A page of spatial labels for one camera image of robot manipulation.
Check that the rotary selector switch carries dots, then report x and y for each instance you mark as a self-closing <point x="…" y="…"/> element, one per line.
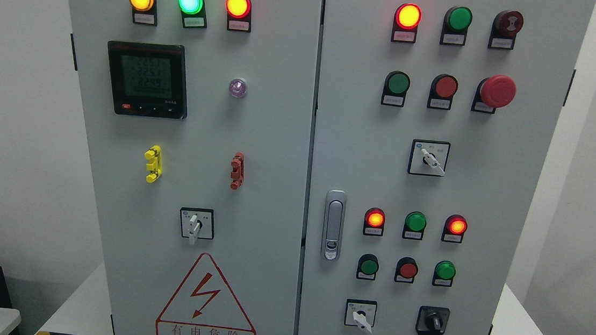
<point x="197" y="223"/>

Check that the green lit indicator light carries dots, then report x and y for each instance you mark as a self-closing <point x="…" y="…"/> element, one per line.
<point x="193" y="13"/>

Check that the yellow indicator light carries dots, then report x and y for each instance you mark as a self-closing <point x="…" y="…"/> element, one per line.
<point x="144" y="12"/>

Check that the grey electrical cabinet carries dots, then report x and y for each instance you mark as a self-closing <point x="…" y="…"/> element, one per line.
<point x="310" y="122"/>

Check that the red plastic clip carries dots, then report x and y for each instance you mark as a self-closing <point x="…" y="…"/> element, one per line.
<point x="237" y="172"/>

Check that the red lit indicator lower left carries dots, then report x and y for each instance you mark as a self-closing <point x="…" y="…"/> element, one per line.
<point x="374" y="221"/>

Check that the green push button lower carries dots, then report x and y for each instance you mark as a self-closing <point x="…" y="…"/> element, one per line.
<point x="367" y="267"/>

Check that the green push button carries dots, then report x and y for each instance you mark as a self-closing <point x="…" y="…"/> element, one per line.
<point x="394" y="90"/>
<point x="367" y="267"/>

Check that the green indicator lower middle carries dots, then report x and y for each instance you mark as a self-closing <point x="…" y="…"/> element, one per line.
<point x="414" y="226"/>

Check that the green push button upper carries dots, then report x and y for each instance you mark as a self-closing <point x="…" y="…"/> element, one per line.
<point x="394" y="90"/>

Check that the yellow plastic clip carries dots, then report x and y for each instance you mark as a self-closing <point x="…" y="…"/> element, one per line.
<point x="153" y="163"/>

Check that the red push button lower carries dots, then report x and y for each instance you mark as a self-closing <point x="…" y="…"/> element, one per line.
<point x="406" y="270"/>

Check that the red push button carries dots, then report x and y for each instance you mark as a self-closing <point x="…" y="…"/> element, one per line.
<point x="441" y="92"/>
<point x="406" y="270"/>

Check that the red push button upper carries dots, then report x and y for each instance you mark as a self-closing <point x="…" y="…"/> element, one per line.
<point x="441" y="92"/>

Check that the red lit indicator lower right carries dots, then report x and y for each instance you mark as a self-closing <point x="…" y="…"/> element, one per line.
<point x="454" y="229"/>

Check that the red lit indicator light left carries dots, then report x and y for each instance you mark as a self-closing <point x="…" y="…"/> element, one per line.
<point x="239" y="13"/>

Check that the black digital power meter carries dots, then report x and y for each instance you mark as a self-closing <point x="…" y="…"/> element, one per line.
<point x="148" y="80"/>

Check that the red triangle warning sticker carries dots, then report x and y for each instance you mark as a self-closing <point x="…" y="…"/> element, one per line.
<point x="204" y="304"/>

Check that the green indicator bottom right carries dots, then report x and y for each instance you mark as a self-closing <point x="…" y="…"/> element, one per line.
<point x="444" y="273"/>

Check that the red lit indicator top right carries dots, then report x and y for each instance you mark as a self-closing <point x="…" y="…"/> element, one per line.
<point x="406" y="20"/>

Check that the red emergency stop button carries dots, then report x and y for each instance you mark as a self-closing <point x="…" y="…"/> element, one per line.
<point x="492" y="93"/>

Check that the green indicator top right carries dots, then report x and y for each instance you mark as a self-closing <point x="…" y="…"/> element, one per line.
<point x="455" y="26"/>

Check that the dark red buzzer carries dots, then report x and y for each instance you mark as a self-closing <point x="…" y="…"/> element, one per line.
<point x="504" y="29"/>

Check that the silver door handle lock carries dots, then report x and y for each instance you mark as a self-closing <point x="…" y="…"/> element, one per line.
<point x="333" y="225"/>

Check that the upper right rotary switch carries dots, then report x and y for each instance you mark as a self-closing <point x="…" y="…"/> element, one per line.
<point x="428" y="157"/>

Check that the lower white rotary switch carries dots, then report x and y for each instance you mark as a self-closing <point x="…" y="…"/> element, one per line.
<point x="361" y="314"/>

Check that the black rotary knob switch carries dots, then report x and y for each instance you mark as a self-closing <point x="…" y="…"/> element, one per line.
<point x="432" y="320"/>

